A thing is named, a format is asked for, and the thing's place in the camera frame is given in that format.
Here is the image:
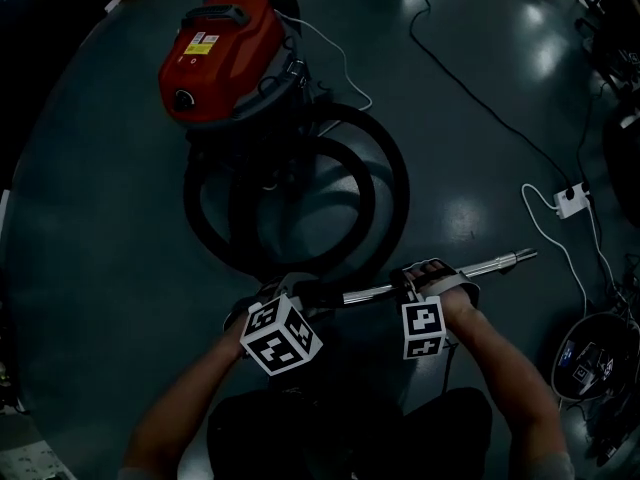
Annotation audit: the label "white power strip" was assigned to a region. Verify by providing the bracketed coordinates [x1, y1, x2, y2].
[552, 181, 592, 221]

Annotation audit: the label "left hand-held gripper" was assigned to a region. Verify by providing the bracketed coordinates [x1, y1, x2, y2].
[221, 271, 324, 378]

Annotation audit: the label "chrome metal tube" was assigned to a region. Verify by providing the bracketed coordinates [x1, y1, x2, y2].
[342, 248, 539, 307]

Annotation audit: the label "person's right hand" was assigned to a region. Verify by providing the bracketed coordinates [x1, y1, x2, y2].
[402, 260, 452, 293]

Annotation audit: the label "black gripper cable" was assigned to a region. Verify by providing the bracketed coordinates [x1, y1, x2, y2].
[439, 340, 460, 394]

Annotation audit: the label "black vacuum hose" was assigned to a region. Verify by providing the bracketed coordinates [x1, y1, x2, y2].
[182, 101, 412, 319]

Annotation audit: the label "white power cord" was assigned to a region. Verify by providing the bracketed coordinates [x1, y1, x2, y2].
[274, 10, 374, 137]

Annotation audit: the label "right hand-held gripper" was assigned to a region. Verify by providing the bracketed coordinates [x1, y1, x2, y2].
[389, 257, 482, 362]

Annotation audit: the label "person's black trousers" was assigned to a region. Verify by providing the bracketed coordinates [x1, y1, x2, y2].
[207, 387, 494, 480]

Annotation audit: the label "person's left forearm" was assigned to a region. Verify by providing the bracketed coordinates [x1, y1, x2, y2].
[119, 327, 251, 474]

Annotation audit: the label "red teal vacuum cleaner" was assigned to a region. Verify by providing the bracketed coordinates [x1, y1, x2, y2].
[158, 0, 309, 134]

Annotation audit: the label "white power cable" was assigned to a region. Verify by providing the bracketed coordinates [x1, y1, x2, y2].
[521, 182, 616, 319]

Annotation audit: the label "black power cable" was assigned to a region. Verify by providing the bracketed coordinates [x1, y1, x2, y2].
[407, 0, 576, 189]

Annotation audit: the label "person's right forearm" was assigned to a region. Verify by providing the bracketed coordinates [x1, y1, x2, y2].
[442, 287, 569, 464]

